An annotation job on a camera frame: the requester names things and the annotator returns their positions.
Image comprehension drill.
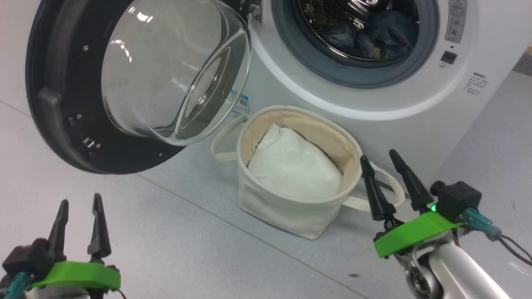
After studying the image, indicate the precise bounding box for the white front-load washing machine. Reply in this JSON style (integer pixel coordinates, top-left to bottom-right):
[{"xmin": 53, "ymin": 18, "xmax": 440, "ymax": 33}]
[{"xmin": 220, "ymin": 0, "xmax": 532, "ymax": 183}]

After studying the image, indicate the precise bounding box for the blue garment with orange print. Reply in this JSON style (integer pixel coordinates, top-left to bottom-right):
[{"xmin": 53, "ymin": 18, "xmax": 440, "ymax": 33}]
[{"xmin": 324, "ymin": 9, "xmax": 419, "ymax": 59}]

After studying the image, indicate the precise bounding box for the grey warning sticker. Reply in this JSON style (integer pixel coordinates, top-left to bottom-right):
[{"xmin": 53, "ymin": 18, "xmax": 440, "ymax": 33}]
[{"xmin": 445, "ymin": 0, "xmax": 468, "ymax": 44}]

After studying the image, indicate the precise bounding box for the metal door hinge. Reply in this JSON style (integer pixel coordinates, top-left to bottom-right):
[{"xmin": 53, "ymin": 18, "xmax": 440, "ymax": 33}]
[{"xmin": 233, "ymin": 0, "xmax": 263, "ymax": 23}]

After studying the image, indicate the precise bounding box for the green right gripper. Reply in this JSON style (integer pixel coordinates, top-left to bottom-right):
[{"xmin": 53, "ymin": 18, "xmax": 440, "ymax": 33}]
[{"xmin": 360, "ymin": 149, "xmax": 464, "ymax": 259}]

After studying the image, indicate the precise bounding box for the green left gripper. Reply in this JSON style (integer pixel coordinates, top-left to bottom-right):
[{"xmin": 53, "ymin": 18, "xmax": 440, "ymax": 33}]
[{"xmin": 29, "ymin": 193, "xmax": 121, "ymax": 291}]

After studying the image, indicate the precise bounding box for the cream fabric laundry basket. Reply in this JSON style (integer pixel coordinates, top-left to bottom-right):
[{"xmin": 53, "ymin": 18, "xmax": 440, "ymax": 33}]
[{"xmin": 210, "ymin": 105, "xmax": 406, "ymax": 240}]

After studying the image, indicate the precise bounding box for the steel washer drum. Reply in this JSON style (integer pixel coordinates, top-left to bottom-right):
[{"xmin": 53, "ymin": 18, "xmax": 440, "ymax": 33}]
[{"xmin": 297, "ymin": 0, "xmax": 420, "ymax": 62}]

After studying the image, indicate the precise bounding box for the black round glass washer door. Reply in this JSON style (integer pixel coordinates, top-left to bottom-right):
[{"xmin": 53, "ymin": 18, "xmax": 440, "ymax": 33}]
[{"xmin": 25, "ymin": 0, "xmax": 253, "ymax": 175}]

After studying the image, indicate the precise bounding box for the white cloth basket filler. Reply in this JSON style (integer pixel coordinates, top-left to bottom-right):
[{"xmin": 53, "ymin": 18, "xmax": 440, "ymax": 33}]
[{"xmin": 247, "ymin": 123, "xmax": 344, "ymax": 201}]

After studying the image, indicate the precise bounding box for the blue energy label sticker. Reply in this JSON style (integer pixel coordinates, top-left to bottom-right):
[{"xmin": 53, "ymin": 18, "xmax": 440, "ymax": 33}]
[{"xmin": 231, "ymin": 89, "xmax": 250, "ymax": 116}]

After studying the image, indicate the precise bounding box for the teal plug gripper cable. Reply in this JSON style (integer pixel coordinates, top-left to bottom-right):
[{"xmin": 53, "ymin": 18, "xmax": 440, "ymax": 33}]
[
  {"xmin": 461, "ymin": 208, "xmax": 532, "ymax": 266},
  {"xmin": 2, "ymin": 272, "xmax": 32, "ymax": 299}
]

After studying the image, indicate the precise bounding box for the teal plug right gripper cable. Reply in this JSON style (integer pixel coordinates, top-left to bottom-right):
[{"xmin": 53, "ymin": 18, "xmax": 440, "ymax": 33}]
[{"xmin": 461, "ymin": 208, "xmax": 532, "ymax": 266}]

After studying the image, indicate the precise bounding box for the teal plug left gripper cable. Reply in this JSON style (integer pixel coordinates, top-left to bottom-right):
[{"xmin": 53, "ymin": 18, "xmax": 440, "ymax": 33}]
[{"xmin": 2, "ymin": 272, "xmax": 32, "ymax": 299}]

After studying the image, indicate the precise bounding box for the grey rubber door gasket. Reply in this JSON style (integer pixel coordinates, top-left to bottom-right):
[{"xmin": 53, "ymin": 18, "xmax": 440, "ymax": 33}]
[{"xmin": 272, "ymin": 0, "xmax": 440, "ymax": 88}]

